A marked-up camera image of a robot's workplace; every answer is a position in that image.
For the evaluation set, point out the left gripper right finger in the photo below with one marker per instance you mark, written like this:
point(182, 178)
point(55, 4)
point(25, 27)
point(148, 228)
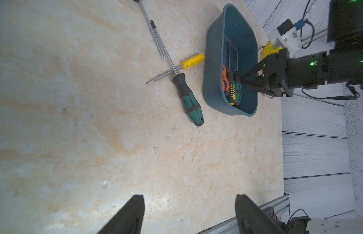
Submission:
point(252, 220)

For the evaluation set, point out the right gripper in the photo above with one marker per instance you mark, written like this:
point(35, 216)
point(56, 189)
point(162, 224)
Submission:
point(272, 68)

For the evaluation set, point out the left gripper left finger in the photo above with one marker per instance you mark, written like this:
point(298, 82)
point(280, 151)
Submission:
point(128, 220)

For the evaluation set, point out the green handle screwdriver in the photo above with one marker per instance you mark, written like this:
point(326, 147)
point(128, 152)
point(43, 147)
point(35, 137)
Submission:
point(190, 104)
point(236, 77)

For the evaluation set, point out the orange screwdriver small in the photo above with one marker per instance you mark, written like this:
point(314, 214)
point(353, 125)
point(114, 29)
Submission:
point(225, 82)

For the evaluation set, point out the yellow handle screwdriver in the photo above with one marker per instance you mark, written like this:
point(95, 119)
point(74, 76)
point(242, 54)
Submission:
point(190, 62)

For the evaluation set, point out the black handle long screwdriver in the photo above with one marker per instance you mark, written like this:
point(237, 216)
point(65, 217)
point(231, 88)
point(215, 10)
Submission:
point(151, 28)

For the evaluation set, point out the black yellow copper-shaft screwdriver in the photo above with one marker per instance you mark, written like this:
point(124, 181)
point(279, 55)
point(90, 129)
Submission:
point(231, 83)

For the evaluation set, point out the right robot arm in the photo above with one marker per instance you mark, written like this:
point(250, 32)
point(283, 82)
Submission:
point(342, 64)

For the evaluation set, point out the teal storage box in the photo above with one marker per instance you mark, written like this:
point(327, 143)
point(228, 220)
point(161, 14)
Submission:
point(230, 42)

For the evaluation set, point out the yellow banana bunch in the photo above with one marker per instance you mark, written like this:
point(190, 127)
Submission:
point(269, 49)

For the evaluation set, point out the aluminium front rail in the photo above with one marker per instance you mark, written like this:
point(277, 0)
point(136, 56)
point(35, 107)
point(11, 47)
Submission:
point(230, 226)

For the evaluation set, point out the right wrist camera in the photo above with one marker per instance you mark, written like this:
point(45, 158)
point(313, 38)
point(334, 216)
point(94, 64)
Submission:
point(286, 36)

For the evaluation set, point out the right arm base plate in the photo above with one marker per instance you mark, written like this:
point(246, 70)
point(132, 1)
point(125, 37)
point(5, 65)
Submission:
point(298, 225)

